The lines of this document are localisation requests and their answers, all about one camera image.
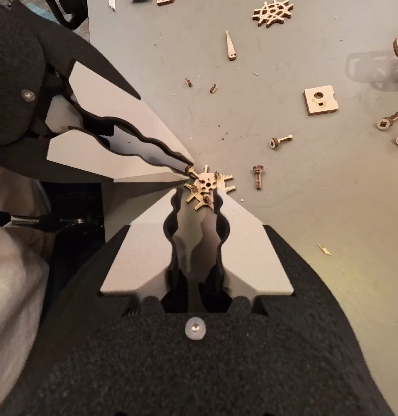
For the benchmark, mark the pointed wooden stick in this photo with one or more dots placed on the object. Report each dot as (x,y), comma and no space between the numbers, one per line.
(230,48)

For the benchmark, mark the pale bent piece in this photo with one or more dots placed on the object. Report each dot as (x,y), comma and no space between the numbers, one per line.
(111,4)

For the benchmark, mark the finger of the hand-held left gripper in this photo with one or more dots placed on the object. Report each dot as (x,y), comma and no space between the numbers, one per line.
(121,100)
(82,152)

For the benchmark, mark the square wooden plate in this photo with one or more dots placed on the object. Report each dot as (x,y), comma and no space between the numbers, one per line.
(330,97)

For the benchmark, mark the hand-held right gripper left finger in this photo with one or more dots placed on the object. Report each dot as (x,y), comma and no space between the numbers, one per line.
(137,260)

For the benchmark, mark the white shirt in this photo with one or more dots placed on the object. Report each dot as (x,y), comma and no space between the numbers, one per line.
(13,292)

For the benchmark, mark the openwork wooden gear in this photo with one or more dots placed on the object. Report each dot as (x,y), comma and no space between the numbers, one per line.
(271,12)

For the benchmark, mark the pale wood splinter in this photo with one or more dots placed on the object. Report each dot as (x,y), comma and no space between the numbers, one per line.
(324,249)

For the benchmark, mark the round-headed wooden pin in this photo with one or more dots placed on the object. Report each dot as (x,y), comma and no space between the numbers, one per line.
(274,143)

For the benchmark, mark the wooden spiked gear disc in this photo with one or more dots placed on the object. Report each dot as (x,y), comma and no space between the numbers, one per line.
(207,185)

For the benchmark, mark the grey desk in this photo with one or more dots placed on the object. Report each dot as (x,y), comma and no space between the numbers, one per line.
(316,211)

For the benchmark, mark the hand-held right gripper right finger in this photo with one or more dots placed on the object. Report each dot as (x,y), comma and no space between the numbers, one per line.
(254,260)

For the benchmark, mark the small wooden pin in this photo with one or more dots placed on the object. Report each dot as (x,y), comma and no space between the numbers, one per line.
(190,170)

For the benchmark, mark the small wooden block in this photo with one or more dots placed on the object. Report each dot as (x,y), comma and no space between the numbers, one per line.
(164,2)

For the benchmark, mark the dark blue jeans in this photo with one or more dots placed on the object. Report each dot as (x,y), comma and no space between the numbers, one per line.
(72,208)

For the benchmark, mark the dark wooden peg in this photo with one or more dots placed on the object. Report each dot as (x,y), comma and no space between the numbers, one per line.
(258,182)

